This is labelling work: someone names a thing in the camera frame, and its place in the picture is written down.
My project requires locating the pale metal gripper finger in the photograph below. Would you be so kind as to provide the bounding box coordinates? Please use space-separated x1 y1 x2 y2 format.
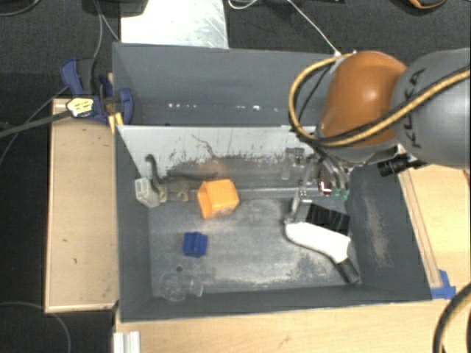
283 146 308 182
283 189 312 224

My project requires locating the white brush with black bristles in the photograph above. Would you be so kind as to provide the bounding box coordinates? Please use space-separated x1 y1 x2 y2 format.
282 203 361 285

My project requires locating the orange cube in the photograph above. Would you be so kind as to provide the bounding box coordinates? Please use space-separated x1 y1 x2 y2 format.
196 178 241 221

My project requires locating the grey metal bin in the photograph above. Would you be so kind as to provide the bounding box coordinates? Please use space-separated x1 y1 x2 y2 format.
111 42 433 324

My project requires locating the blue block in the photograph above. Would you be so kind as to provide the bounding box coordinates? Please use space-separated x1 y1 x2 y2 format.
182 231 209 259

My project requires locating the clear glass thing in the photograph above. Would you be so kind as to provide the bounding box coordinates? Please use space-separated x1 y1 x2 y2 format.
158 271 205 302

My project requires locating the small pale clear box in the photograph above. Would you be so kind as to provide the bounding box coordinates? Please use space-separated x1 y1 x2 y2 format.
133 177 163 208

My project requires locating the pale wood board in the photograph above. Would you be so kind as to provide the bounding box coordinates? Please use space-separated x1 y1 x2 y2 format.
43 97 121 314

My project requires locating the black cylinder on white bracket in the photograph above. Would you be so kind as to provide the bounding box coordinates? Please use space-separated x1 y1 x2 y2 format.
377 154 424 178

